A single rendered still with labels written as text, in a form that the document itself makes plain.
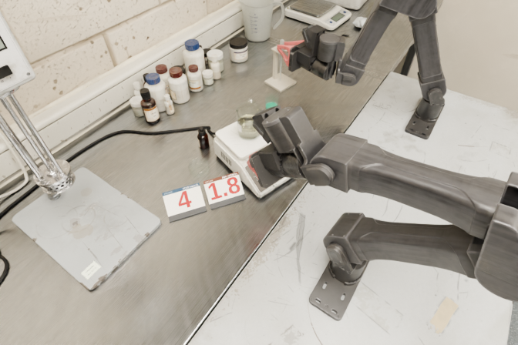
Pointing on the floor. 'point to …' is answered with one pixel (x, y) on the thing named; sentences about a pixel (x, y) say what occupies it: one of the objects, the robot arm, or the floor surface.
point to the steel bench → (25, 283)
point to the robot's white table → (447, 146)
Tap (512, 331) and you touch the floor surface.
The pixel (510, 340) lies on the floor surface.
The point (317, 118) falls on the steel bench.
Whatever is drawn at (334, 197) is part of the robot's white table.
